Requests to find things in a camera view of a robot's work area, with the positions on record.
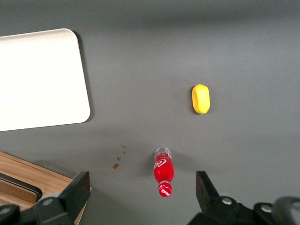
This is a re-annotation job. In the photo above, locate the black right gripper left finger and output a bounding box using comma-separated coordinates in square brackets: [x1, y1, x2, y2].
[21, 171, 91, 225]

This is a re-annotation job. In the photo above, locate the black drawer handle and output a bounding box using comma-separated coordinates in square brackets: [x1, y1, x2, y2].
[0, 172, 43, 204]

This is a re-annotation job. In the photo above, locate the cream rectangular tray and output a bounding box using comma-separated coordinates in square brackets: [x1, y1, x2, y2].
[0, 28, 91, 132]

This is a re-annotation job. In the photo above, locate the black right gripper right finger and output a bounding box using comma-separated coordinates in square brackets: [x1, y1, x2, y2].
[187, 171, 258, 225]

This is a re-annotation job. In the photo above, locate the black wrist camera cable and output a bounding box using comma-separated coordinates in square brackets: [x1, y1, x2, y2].
[273, 196, 300, 225]

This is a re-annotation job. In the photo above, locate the red coke bottle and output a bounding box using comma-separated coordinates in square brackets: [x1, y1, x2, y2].
[153, 147, 175, 198]

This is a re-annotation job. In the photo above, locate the yellow lemon toy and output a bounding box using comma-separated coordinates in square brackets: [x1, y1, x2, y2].
[192, 83, 211, 115]

